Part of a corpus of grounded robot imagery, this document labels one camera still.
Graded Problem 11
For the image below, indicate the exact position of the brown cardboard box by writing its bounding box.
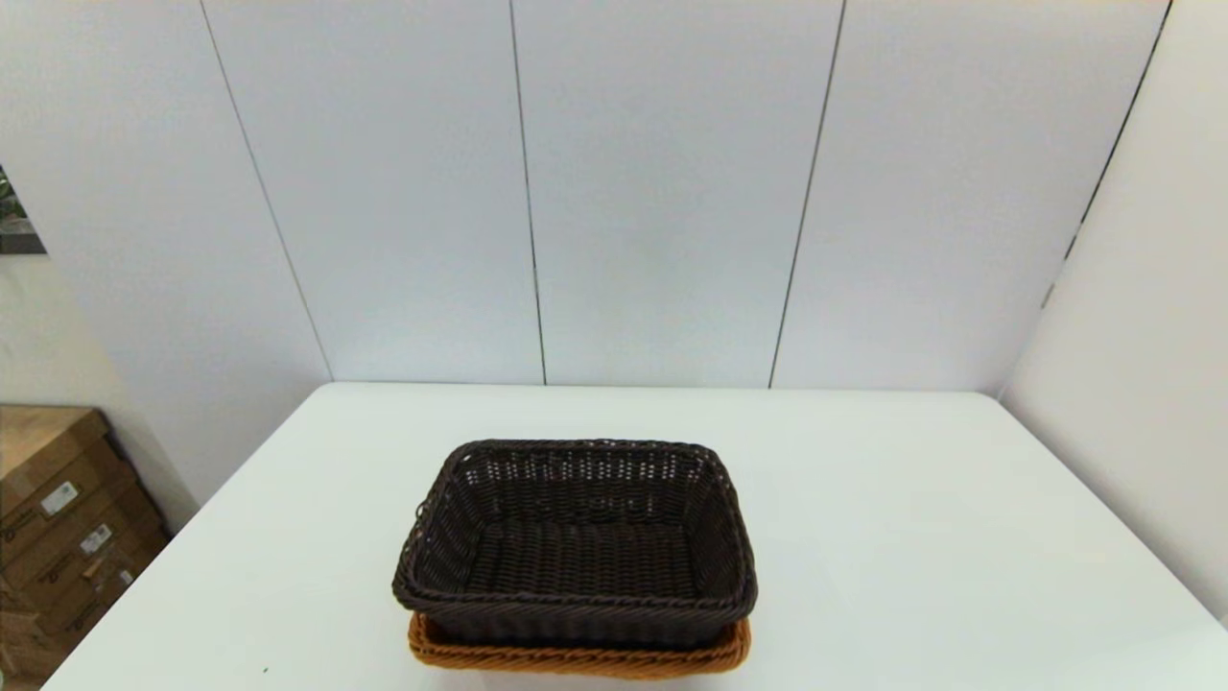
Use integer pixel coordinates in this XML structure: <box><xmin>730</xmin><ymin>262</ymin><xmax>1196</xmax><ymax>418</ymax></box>
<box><xmin>0</xmin><ymin>528</ymin><xmax>174</xmax><ymax>663</ymax></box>
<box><xmin>0</xmin><ymin>480</ymin><xmax>159</xmax><ymax>601</ymax></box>
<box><xmin>0</xmin><ymin>405</ymin><xmax>130</xmax><ymax>543</ymax></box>

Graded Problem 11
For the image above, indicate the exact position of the dark brown wicker basket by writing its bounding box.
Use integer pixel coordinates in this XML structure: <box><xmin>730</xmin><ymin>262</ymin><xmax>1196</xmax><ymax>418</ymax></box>
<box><xmin>391</xmin><ymin>439</ymin><xmax>759</xmax><ymax>650</ymax></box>

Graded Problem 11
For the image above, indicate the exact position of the dark shelf with green plant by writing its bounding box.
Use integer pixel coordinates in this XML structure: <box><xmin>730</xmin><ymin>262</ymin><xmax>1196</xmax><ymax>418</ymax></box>
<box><xmin>0</xmin><ymin>168</ymin><xmax>46</xmax><ymax>255</ymax></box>

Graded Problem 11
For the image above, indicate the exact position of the orange wicker basket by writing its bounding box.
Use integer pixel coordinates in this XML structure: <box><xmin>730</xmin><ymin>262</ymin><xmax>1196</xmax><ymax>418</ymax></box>
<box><xmin>407</xmin><ymin>612</ymin><xmax>752</xmax><ymax>681</ymax></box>

